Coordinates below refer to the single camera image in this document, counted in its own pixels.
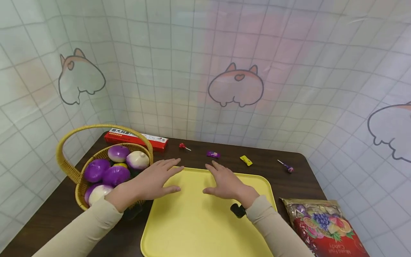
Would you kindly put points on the purple white toy turnip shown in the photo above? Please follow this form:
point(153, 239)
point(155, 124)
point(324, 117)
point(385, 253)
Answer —
point(118, 152)
point(138, 160)
point(96, 170)
point(115, 175)
point(98, 192)

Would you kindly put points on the person's right hand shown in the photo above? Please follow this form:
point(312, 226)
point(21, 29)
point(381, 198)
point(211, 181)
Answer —
point(229, 184)

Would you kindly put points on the yellow wrapped candy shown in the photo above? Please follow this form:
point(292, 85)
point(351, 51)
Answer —
point(246, 160)

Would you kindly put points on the person's left hand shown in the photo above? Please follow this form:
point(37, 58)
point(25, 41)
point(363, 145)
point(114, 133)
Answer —
point(147, 184)

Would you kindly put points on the person's right middle finger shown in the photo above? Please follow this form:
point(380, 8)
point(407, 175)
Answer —
point(218, 167)

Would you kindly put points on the person's right forearm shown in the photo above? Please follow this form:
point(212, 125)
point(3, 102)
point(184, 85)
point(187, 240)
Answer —
point(276, 232)

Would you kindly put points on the black wrist band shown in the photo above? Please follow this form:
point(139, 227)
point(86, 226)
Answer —
point(132, 211)
point(238, 210)

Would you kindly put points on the long red white box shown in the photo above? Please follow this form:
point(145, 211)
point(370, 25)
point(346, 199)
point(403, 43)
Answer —
point(138, 140)

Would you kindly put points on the person's left thumb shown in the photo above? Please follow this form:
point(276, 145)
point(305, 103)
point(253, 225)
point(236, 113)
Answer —
point(171, 190)

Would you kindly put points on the red wrapped lollipop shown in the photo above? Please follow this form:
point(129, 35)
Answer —
point(183, 146)

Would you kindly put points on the person's left fingers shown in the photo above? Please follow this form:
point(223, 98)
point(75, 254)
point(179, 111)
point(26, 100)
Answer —
point(159, 164)

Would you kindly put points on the purple wrapped candy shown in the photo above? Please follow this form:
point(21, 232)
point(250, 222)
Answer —
point(213, 154)

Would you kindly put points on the person's right index finger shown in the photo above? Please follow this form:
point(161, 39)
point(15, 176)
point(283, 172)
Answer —
point(211, 171)

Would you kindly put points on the yellow plastic tray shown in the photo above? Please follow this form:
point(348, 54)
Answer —
point(192, 225)

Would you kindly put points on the red gold fruit candy bag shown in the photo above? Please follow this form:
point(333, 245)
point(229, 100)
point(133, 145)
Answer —
point(324, 228)

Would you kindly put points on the person's left forearm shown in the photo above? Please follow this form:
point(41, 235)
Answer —
point(80, 228)

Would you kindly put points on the person's left middle finger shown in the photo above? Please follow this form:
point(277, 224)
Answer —
point(171, 163)

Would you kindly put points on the person's left index finger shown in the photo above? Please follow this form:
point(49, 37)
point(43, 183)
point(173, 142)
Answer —
point(175, 172)

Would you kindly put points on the purple wrapped lollipop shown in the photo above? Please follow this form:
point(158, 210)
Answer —
point(287, 167)

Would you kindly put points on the person's right thumb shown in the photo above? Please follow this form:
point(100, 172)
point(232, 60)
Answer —
point(210, 191)

